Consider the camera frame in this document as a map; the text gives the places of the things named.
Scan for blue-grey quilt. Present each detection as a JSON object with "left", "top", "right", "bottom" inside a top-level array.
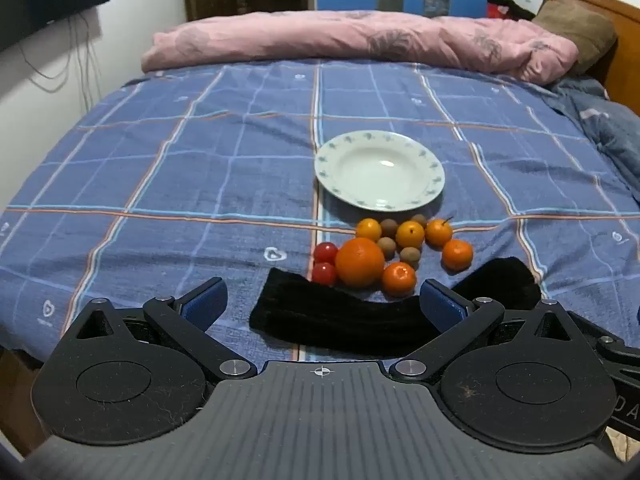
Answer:
[{"left": 542, "top": 77, "right": 640, "bottom": 207}]

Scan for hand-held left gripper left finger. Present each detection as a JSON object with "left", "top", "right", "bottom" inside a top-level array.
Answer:
[{"left": 64, "top": 276, "right": 258, "bottom": 381}]

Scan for brown pillow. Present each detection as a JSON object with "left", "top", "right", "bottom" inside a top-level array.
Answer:
[{"left": 531, "top": 0, "right": 619, "bottom": 77}]

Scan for mandarin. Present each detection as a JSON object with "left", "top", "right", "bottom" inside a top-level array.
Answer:
[
  {"left": 441, "top": 238, "right": 474, "bottom": 271},
  {"left": 382, "top": 261, "right": 418, "bottom": 296}
]

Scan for black knitted cloth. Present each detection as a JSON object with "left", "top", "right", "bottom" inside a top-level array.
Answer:
[{"left": 249, "top": 256, "right": 543, "bottom": 359}]

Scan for pink quilt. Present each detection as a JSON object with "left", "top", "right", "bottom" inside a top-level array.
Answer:
[{"left": 141, "top": 10, "right": 580, "bottom": 85}]

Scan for small citrus with stem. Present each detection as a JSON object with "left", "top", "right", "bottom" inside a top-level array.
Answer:
[{"left": 424, "top": 216, "right": 455, "bottom": 247}]

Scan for blue plaid bedsheet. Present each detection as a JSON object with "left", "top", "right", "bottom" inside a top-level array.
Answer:
[{"left": 0, "top": 59, "right": 640, "bottom": 366}]

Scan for wooden headboard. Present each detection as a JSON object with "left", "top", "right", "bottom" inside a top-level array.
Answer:
[{"left": 535, "top": 0, "right": 640, "bottom": 111}]

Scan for large orange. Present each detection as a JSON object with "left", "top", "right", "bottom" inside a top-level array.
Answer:
[{"left": 334, "top": 237, "right": 386, "bottom": 289}]

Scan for red cherry tomato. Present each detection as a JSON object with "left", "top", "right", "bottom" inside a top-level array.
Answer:
[
  {"left": 313, "top": 241, "right": 340, "bottom": 265},
  {"left": 311, "top": 262, "right": 338, "bottom": 286}
]

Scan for red and black item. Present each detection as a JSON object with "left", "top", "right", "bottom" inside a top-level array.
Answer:
[{"left": 485, "top": 0, "right": 537, "bottom": 22}]

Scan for small yellow-orange citrus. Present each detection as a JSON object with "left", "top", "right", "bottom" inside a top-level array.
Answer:
[
  {"left": 355, "top": 217, "right": 383, "bottom": 241},
  {"left": 395, "top": 220, "right": 426, "bottom": 250}
]

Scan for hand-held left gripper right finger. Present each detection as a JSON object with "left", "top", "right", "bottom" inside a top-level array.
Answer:
[{"left": 390, "top": 279, "right": 582, "bottom": 381}]

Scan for white floral-rim plate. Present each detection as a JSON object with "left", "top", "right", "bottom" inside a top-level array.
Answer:
[{"left": 314, "top": 130, "right": 446, "bottom": 212}]

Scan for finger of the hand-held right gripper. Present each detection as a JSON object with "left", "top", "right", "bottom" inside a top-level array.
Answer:
[{"left": 569, "top": 311, "right": 640, "bottom": 377}]

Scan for hanging black cables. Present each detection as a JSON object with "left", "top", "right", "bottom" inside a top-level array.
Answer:
[{"left": 15, "top": 10, "right": 103, "bottom": 113}]

